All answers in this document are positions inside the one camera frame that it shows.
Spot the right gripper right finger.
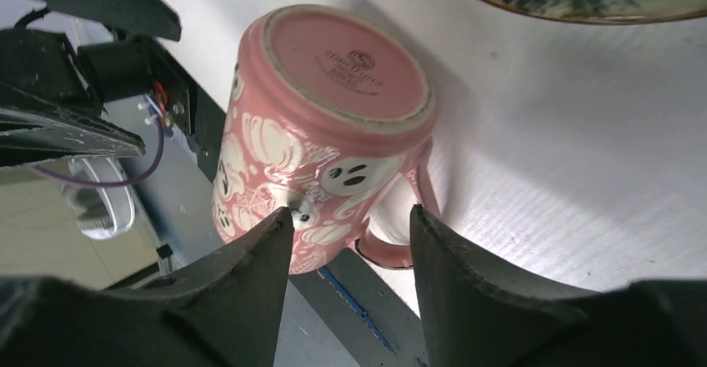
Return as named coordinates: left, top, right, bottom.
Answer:
left=409, top=205, right=706, bottom=366

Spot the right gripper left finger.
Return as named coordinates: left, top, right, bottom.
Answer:
left=1, top=207, right=293, bottom=366

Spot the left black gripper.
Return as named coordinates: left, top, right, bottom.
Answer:
left=1, top=0, right=182, bottom=169

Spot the dark red cup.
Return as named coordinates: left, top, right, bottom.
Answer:
left=227, top=4, right=439, bottom=269

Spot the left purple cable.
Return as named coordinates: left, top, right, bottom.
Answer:
left=30, top=98, right=167, bottom=190

